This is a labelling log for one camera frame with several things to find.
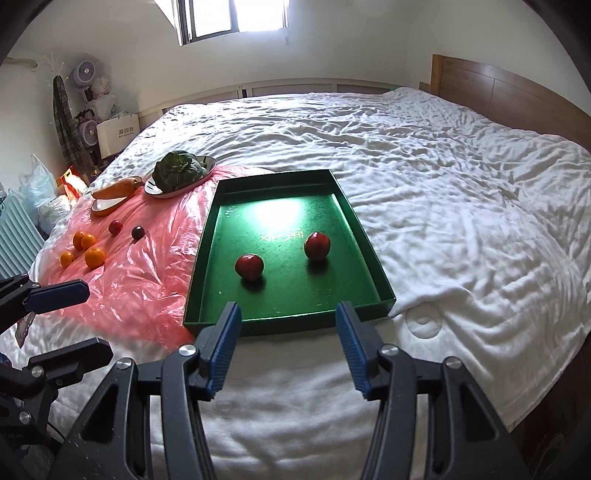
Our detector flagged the white bed blanket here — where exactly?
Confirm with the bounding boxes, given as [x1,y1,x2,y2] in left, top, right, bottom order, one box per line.
[0,87,591,480]

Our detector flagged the clear plastic bags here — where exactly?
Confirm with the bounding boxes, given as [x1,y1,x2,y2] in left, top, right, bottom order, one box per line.
[90,76,130,121]

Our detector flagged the green rectangular tray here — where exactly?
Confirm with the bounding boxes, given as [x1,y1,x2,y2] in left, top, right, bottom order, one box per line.
[183,169,396,339]

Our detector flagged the blue plastic bag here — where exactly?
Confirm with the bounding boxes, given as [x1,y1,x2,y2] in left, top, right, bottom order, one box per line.
[18,154,58,208]

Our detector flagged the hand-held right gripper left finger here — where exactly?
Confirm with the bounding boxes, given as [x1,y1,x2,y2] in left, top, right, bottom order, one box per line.
[56,302,243,480]

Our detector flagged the purple desk fan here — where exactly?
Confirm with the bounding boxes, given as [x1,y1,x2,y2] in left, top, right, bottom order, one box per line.
[74,117,100,164]
[69,58,103,100]

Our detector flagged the green leafy vegetable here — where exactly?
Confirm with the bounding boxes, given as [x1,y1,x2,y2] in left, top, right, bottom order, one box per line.
[152,150,208,193]

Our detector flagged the white oval plate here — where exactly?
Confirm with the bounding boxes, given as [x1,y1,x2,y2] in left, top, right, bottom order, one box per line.
[144,156,218,199]

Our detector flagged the carrot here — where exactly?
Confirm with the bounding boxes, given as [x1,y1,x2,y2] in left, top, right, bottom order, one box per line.
[91,177,144,199]

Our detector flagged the white plastic bag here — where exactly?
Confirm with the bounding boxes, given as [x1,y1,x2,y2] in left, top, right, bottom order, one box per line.
[37,196,72,234]

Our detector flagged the light blue radiator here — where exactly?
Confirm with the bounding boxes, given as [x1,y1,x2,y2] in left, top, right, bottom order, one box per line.
[0,189,47,280]

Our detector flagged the plaid scarf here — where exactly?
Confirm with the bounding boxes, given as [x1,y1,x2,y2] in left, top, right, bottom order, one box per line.
[52,75,93,181]

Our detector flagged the orange oval dish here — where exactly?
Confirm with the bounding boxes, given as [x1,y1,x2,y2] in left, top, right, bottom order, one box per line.
[90,195,131,217]

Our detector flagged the red apple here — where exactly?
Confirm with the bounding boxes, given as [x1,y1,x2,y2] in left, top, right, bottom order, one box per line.
[303,232,331,262]
[235,253,265,281]

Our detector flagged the pink plastic sheet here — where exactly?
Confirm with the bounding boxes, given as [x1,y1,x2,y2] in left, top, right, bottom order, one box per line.
[41,165,273,347]

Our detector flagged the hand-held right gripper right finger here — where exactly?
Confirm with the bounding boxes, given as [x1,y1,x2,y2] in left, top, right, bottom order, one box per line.
[335,301,525,480]

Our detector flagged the window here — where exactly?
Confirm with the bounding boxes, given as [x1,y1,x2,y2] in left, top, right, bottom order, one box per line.
[154,0,289,47]

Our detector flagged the white paper bag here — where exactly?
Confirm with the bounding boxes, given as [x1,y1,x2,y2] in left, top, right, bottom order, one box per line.
[96,113,141,158]

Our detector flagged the wooden headboard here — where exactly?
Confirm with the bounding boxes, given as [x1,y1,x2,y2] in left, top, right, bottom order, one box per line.
[418,54,591,153]

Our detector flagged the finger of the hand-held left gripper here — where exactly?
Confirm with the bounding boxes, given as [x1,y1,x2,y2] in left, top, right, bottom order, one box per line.
[27,337,114,393]
[0,274,90,330]

